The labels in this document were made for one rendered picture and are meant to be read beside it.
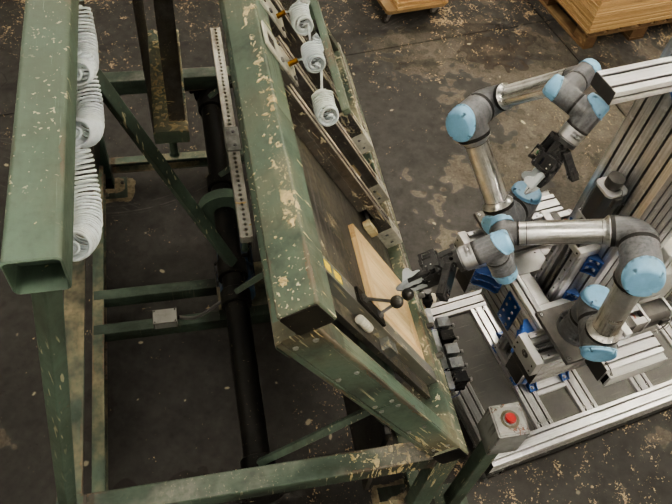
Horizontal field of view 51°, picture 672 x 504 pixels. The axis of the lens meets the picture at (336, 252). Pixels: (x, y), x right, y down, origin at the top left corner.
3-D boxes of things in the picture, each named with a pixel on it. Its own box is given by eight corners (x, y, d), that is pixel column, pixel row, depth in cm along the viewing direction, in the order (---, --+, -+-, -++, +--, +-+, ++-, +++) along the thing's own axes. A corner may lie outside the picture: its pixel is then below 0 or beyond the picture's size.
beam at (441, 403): (441, 465, 252) (469, 455, 249) (430, 457, 243) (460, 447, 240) (327, 65, 377) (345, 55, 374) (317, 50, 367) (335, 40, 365)
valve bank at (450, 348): (469, 410, 285) (484, 384, 266) (435, 415, 282) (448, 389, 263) (435, 306, 313) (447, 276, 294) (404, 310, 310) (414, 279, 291)
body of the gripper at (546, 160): (525, 156, 223) (551, 126, 218) (546, 170, 226) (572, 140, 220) (531, 167, 217) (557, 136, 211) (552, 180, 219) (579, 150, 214)
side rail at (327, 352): (430, 457, 243) (459, 446, 240) (274, 346, 156) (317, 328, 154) (425, 440, 246) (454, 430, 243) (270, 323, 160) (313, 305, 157)
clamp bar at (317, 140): (388, 252, 289) (442, 229, 283) (234, 59, 196) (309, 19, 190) (382, 233, 295) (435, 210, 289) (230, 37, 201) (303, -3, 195)
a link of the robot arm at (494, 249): (518, 258, 204) (510, 240, 198) (482, 272, 207) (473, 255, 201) (510, 239, 209) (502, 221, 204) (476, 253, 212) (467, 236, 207)
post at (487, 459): (458, 505, 319) (505, 445, 258) (446, 508, 318) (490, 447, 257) (454, 492, 322) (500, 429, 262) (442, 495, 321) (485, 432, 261)
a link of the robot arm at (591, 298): (602, 303, 253) (618, 282, 242) (605, 335, 245) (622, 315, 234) (569, 297, 253) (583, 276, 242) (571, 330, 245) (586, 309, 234)
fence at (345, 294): (427, 385, 255) (437, 381, 254) (309, 273, 181) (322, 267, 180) (423, 373, 258) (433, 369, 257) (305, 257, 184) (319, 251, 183)
